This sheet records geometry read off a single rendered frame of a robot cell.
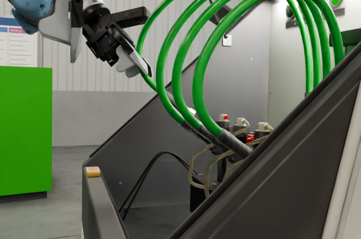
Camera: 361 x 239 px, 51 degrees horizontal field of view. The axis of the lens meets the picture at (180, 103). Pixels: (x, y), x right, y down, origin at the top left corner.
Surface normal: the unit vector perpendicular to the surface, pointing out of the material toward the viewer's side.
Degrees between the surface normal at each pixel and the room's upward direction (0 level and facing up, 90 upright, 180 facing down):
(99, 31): 77
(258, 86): 90
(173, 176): 90
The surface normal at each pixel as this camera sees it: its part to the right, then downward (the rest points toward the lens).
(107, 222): 0.03, -1.00
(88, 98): 0.34, 0.06
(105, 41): -0.29, -0.18
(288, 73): -0.96, 0.00
